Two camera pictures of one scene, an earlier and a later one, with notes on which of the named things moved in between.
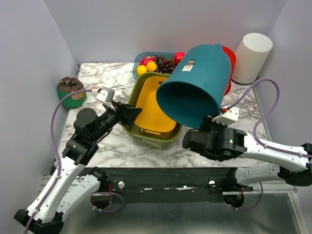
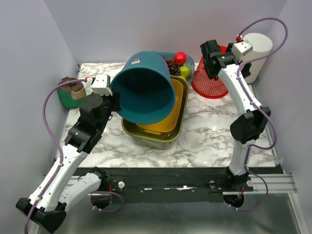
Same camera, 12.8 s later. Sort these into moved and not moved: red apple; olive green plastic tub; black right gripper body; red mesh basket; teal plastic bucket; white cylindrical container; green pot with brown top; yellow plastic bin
Moved: yellow plastic bin; black right gripper body; teal plastic bucket; red mesh basket
Not moved: white cylindrical container; green pot with brown top; red apple; olive green plastic tub
